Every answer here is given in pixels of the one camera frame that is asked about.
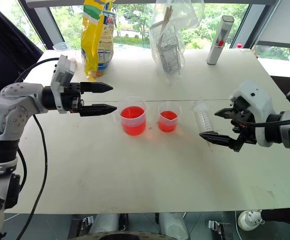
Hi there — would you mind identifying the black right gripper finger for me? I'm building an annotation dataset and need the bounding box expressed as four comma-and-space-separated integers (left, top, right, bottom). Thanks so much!
214, 107, 236, 120
199, 132, 236, 149

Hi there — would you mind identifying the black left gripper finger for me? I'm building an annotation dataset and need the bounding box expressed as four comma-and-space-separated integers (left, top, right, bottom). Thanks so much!
80, 81, 114, 95
79, 103, 117, 118

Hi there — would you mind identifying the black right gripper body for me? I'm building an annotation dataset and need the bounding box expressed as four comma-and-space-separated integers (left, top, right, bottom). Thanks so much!
229, 95, 258, 153

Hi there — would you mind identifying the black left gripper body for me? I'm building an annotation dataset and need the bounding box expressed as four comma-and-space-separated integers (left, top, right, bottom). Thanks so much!
60, 82, 85, 115

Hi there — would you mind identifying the clear plastic cylinder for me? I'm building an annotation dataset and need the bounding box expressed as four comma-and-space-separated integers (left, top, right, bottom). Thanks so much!
192, 101, 217, 151

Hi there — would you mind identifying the large beaker red liquid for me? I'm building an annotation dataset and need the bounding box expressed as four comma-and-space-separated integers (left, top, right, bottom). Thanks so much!
112, 95, 148, 137

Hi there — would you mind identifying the small beaker red liquid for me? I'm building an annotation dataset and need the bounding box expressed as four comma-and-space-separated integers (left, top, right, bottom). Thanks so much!
157, 100, 182, 134

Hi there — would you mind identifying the yellow snack bag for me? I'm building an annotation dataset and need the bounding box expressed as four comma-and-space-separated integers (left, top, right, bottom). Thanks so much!
80, 0, 117, 82

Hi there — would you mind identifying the small clear plastic container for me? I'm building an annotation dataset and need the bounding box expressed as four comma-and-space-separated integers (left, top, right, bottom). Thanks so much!
52, 41, 72, 52

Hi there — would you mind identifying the white tall tube container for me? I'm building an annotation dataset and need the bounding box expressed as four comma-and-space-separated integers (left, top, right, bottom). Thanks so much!
206, 15, 236, 67

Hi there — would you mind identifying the black cloth curtain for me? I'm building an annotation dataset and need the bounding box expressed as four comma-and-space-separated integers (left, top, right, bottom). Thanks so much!
0, 0, 44, 101

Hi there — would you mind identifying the white speckled round object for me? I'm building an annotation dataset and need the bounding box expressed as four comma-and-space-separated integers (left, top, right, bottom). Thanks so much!
237, 209, 266, 232

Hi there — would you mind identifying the wooden stick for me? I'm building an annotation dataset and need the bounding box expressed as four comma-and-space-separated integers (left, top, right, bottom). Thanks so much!
163, 6, 174, 38
159, 6, 171, 48

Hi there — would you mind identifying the white rounded robot leg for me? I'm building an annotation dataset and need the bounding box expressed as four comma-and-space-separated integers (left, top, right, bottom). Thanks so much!
94, 212, 126, 236
159, 212, 189, 240

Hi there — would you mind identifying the clear plastic bag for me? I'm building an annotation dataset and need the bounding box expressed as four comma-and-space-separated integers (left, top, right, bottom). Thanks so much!
148, 0, 206, 86

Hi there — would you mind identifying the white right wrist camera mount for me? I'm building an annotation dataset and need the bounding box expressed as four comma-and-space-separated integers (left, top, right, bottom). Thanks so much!
229, 80, 274, 148

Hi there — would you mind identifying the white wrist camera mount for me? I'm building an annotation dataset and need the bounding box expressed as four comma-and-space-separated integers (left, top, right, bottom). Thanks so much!
50, 54, 77, 115
229, 80, 274, 148

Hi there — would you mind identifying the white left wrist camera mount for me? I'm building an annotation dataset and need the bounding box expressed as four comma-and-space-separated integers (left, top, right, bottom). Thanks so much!
50, 54, 77, 115

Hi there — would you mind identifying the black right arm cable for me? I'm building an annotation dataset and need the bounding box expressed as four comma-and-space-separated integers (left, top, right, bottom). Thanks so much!
234, 116, 290, 129

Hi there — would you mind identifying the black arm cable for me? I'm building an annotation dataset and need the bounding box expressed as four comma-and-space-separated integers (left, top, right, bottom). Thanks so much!
234, 116, 290, 129
13, 57, 61, 240

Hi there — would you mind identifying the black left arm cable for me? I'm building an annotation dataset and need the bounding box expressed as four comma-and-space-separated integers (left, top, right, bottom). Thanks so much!
13, 57, 61, 240

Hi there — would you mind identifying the metal wire basket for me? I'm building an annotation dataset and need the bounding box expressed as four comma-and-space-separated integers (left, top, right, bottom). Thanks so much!
150, 20, 182, 75

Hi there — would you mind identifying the metal strap buckle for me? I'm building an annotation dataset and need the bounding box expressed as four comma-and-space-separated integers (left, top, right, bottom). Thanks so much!
80, 215, 94, 229
208, 219, 223, 236

